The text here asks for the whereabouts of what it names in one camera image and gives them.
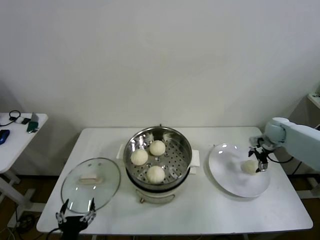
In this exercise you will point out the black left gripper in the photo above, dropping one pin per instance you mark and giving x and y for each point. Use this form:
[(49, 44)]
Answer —
[(72, 225)]

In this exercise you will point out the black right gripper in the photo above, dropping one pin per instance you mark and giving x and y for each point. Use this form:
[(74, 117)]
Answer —
[(260, 155)]

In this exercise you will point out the white steamed baozi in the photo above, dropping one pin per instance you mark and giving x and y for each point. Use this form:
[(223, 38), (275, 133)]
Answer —
[(139, 157), (248, 167), (157, 148), (155, 174)]

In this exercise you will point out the pale right robot arm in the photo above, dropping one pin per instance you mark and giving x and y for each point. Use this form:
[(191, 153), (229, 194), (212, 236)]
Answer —
[(275, 131)]

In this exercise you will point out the stainless perforated steamer basket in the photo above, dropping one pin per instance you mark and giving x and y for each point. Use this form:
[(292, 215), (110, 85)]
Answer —
[(175, 162)]

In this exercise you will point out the white round plate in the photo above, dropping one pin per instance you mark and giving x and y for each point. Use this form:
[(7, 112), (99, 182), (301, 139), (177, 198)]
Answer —
[(225, 170)]

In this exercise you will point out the white desk foot bar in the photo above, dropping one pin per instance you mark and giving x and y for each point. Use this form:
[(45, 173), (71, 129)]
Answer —
[(312, 181)]

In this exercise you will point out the white desk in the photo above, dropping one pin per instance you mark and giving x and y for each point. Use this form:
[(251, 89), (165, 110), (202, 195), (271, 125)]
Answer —
[(314, 101)]

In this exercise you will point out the cream electric cooking pot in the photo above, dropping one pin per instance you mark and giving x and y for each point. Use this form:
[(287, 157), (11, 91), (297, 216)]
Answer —
[(155, 196)]

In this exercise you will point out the white side table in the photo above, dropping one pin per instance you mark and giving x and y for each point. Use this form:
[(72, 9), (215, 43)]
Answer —
[(15, 152)]

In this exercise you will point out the small dark patterned object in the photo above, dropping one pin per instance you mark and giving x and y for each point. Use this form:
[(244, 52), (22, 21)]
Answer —
[(316, 95)]

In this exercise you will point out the green flat object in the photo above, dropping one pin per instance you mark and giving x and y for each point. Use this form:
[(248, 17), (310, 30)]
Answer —
[(32, 127)]

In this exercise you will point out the small black device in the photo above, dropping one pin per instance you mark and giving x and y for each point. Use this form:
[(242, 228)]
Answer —
[(25, 121)]

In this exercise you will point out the blue object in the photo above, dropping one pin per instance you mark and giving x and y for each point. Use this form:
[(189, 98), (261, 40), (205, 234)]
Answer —
[(3, 136)]

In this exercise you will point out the grey wedge object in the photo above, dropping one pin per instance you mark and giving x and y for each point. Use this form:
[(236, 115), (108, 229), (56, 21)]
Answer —
[(34, 116)]

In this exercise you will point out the small white box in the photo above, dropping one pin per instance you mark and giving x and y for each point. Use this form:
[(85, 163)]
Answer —
[(18, 120)]

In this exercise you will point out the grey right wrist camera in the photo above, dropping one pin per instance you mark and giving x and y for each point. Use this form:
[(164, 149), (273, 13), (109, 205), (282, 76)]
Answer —
[(255, 140)]

